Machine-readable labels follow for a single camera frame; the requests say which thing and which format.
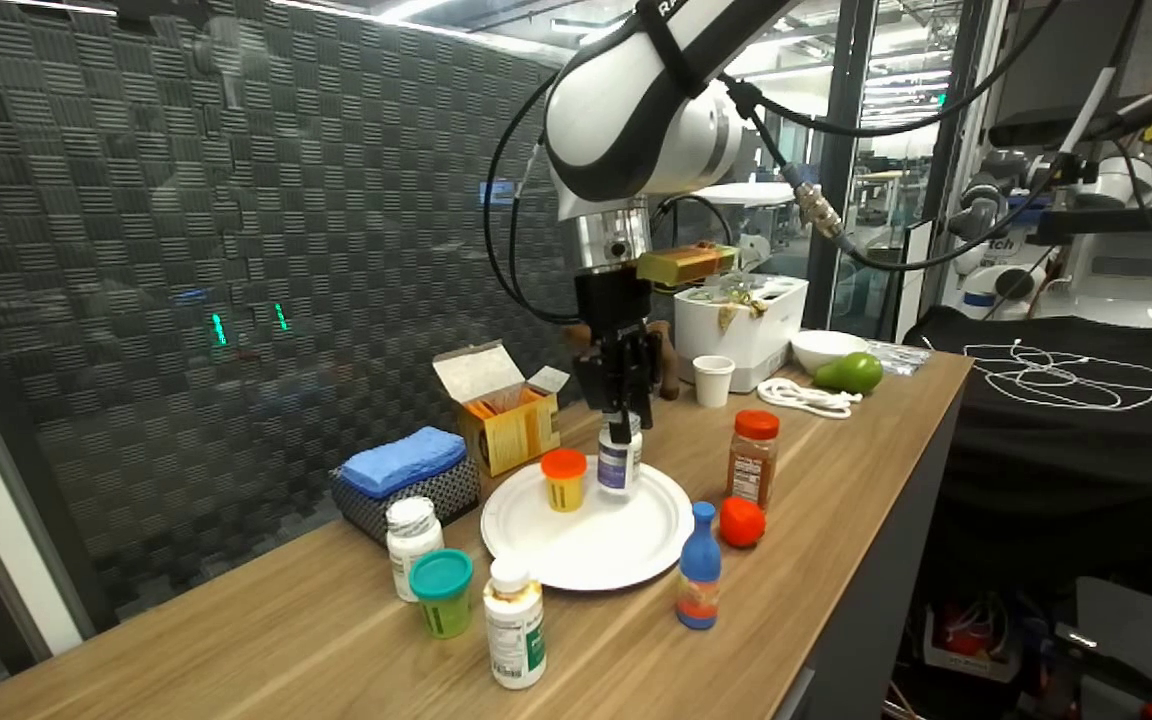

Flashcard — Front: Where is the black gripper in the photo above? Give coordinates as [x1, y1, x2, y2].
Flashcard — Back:
[574, 267, 661, 417]

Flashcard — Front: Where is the small orange lid jar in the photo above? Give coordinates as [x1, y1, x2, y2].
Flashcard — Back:
[538, 448, 586, 512]

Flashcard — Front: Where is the orange lid spice jar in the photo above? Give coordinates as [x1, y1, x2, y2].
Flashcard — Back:
[728, 408, 779, 504]

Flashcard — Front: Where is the white bottle dark label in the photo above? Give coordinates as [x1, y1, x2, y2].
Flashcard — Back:
[385, 497, 444, 602]

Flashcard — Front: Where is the white bottle green label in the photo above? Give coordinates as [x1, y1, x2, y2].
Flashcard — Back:
[484, 558, 549, 690]

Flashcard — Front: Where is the teal lid green jar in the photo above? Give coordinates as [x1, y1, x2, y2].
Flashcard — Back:
[406, 549, 470, 641]

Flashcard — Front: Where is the white pill bottle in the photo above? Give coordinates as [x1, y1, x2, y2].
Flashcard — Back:
[595, 412, 642, 502]

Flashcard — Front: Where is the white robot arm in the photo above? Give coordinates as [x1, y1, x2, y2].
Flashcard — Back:
[545, 0, 793, 421]

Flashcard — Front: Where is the white paper plate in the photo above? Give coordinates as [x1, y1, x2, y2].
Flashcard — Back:
[480, 464, 693, 592]

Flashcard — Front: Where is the white paper cup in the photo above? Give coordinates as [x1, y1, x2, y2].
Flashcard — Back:
[693, 356, 734, 408]

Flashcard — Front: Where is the yellow cardboard box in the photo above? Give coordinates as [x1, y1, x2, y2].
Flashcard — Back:
[432, 341, 560, 478]

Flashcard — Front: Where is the white appliance base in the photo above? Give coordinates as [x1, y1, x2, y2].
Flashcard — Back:
[677, 276, 807, 394]

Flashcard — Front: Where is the white bowl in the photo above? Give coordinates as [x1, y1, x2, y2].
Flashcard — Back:
[793, 330, 868, 374]

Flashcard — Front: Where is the blue sponge on grey box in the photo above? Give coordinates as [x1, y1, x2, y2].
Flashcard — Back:
[332, 424, 480, 539]

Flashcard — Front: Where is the red strawberry toy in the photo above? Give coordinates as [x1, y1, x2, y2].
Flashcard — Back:
[721, 497, 769, 549]

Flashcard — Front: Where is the blue toy bottle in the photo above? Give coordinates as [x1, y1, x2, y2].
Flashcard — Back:
[677, 502, 721, 632]

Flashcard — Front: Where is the green pear toy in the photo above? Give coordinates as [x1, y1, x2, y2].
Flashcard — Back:
[811, 354, 882, 396]

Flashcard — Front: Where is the white rope coil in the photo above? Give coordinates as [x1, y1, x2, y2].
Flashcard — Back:
[750, 374, 863, 424]

